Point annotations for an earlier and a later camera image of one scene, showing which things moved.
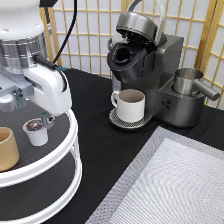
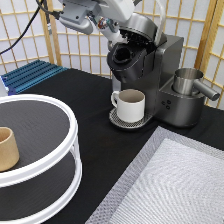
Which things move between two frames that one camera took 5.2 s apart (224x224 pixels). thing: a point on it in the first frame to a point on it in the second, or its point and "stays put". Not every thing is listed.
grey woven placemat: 172,178 stays put
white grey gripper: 47,86 to 80,14
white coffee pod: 36,131 to 111,35
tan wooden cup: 9,153 stays put
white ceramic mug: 130,104 stays put
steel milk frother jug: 187,81 stays put
